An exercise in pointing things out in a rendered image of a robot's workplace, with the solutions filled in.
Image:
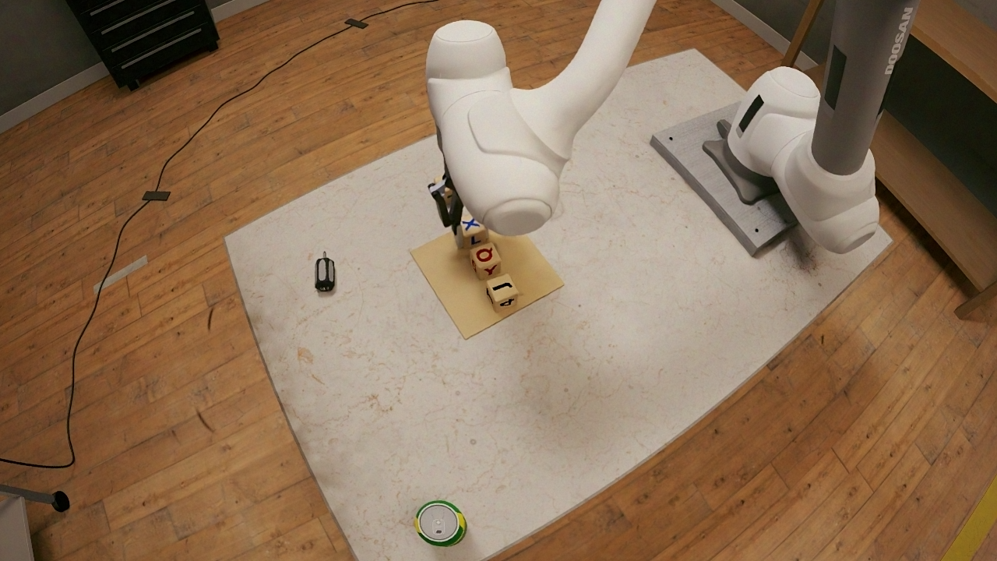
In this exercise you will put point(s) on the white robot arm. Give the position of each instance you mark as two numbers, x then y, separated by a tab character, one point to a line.
505	153

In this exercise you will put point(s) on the tan flat mat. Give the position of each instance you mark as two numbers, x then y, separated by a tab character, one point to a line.
448	270

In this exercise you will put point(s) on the green drink can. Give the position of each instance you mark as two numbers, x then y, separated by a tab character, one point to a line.
440	523

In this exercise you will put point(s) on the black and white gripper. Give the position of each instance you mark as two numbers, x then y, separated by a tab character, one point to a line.
454	216

